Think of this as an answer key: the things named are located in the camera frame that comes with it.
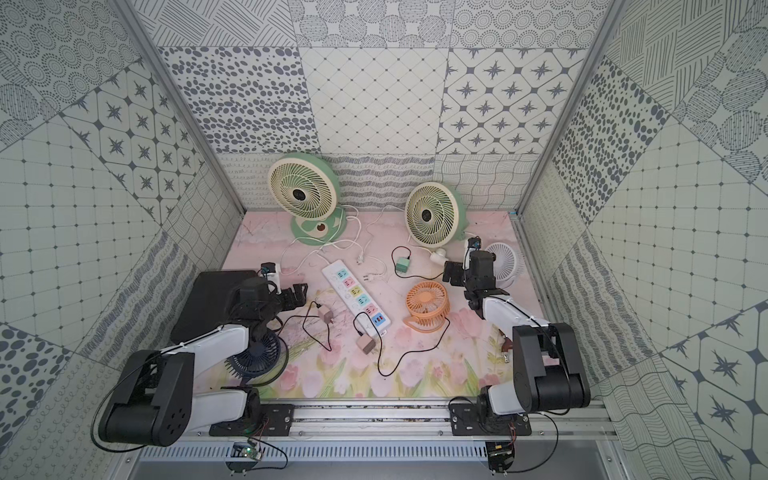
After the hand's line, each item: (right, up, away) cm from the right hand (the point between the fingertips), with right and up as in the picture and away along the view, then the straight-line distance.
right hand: (460, 267), depth 94 cm
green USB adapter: (-18, 0, +10) cm, 21 cm away
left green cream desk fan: (-49, +26, -1) cm, 55 cm away
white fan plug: (-30, -4, +6) cm, 31 cm away
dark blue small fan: (-56, -23, -17) cm, 63 cm away
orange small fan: (-11, -10, -8) cm, 17 cm away
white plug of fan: (-33, +2, +10) cm, 35 cm away
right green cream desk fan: (-6, +17, +8) cm, 20 cm away
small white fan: (+15, +1, -1) cm, 15 cm away
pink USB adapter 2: (-42, -14, -5) cm, 44 cm away
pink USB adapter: (-30, -22, -8) cm, 37 cm away
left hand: (-54, -4, -2) cm, 54 cm away
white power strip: (-33, -9, +2) cm, 34 cm away
